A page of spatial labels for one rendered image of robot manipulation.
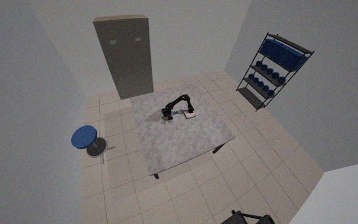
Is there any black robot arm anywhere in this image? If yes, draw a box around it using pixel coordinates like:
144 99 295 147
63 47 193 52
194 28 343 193
161 94 194 117

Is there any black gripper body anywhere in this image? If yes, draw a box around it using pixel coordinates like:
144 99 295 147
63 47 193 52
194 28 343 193
167 112 173 120

